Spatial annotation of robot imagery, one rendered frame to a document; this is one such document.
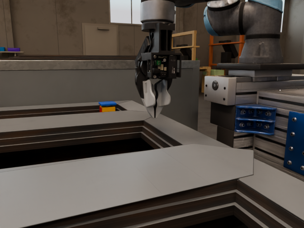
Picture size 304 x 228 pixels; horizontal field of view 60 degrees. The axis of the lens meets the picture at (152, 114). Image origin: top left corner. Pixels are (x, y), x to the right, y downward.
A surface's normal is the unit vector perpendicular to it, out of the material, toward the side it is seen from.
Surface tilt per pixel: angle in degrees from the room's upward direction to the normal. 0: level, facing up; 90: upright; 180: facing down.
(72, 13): 90
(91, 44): 90
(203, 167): 1
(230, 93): 90
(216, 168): 1
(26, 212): 0
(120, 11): 90
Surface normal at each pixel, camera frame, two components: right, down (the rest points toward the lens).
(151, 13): -0.36, 0.18
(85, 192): 0.00, -0.98
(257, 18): -0.58, 0.22
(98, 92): 0.36, 0.18
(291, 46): -0.92, 0.07
